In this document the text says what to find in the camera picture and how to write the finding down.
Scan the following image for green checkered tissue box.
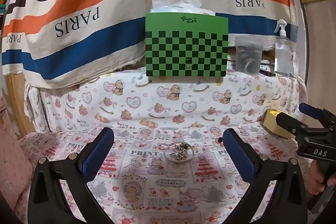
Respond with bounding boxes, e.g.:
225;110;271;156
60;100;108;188
145;12;229;77

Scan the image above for bundle of hair ties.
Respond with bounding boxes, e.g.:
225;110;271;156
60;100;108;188
238;47;260;73

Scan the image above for bear print white cloth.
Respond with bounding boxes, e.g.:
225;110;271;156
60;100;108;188
25;61;307;132

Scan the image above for pink patchwork print tablecloth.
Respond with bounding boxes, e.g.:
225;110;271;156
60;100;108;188
14;122;302;224

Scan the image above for beige wooden cabinet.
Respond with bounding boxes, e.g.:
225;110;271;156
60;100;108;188
295;0;336;122

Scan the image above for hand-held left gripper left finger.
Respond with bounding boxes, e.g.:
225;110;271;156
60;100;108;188
28;127;114;224

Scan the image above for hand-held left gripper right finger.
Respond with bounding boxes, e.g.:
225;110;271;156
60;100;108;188
223;128;308;224

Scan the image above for striped printed cloth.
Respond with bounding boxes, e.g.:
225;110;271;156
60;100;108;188
1;0;298;82

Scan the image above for clear spray bottle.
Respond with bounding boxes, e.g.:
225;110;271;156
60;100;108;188
274;19;293;77

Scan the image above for pile of silver trinkets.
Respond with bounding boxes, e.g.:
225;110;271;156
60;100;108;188
168;143;192;160

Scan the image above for person's right hand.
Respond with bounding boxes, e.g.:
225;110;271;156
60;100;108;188
306;160;326;196

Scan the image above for pink cloth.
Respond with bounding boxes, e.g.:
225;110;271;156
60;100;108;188
0;95;34;216

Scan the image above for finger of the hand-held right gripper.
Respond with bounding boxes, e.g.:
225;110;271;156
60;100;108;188
299;103;336;126
275;112;315;136

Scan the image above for yellow octagonal box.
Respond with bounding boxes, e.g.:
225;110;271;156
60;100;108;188
263;109;296;138

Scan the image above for wooden frame rail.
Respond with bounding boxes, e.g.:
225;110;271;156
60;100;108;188
7;73;34;135

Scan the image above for clear plastic container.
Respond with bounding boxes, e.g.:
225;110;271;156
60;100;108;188
234;35;264;75

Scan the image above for small glass dish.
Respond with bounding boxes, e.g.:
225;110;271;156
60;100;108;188
164;141;195;163

